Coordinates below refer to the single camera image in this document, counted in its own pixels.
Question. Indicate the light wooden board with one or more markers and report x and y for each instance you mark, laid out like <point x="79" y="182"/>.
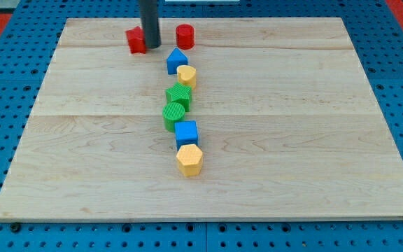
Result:
<point x="288" y="124"/>

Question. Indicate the blue cube block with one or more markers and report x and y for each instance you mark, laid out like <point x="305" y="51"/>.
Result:
<point x="186" y="133"/>

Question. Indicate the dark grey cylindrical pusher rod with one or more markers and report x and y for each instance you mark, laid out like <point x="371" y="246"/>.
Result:
<point x="150" y="23"/>

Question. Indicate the yellow hexagon block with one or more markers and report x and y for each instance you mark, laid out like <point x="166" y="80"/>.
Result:
<point x="190" y="159"/>

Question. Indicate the blue triangle block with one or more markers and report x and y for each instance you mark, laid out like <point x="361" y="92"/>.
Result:
<point x="174" y="60"/>

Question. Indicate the yellow heart block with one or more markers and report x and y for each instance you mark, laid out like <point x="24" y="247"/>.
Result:
<point x="187" y="75"/>

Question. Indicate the green cylinder block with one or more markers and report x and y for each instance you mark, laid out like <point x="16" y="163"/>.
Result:
<point x="172" y="113"/>

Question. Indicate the red cylinder block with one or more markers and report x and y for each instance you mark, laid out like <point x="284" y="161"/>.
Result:
<point x="185" y="36"/>

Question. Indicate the red pentagon block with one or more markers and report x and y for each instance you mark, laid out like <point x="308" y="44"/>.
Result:
<point x="136" y="40"/>

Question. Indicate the green star block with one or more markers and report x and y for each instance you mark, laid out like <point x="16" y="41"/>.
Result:
<point x="181" y="94"/>

